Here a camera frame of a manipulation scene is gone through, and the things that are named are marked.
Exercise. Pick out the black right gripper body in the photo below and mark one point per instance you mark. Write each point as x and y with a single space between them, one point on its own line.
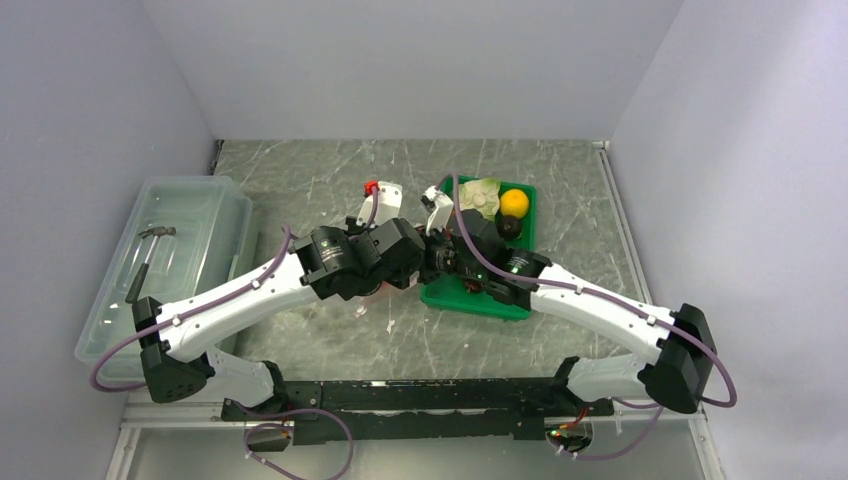
442 256

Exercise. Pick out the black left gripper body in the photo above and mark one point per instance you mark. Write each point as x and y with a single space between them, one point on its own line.
355 231

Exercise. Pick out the clear zip top bag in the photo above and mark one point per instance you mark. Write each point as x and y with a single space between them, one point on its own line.
364 303

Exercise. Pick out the white green cabbage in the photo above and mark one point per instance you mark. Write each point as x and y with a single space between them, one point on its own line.
481 195

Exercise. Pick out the orange fruit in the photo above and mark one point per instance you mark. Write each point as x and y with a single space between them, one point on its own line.
514 203

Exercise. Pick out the dark red grape bunch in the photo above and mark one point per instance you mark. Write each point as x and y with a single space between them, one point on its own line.
473 286

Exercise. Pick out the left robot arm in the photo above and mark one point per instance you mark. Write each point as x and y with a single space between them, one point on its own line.
180 354

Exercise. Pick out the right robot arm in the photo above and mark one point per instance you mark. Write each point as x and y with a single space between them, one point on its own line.
671 352

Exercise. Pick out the green plastic tray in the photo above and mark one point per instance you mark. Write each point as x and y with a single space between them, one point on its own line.
450 294

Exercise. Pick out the dark round plum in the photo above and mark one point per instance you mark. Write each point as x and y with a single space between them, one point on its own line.
509 227

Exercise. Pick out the clear plastic storage box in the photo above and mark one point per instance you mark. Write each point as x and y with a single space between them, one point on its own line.
215 242

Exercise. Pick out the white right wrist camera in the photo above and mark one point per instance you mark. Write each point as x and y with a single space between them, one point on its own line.
439 207

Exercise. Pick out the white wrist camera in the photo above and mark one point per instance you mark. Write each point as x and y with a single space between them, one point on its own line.
382 202
439 207

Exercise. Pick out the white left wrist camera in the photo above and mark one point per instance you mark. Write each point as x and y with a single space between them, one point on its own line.
382 202

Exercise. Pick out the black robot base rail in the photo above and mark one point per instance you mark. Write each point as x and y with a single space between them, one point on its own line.
519 408

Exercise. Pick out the hammer with black handle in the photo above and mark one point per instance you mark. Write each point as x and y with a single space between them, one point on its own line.
155 234

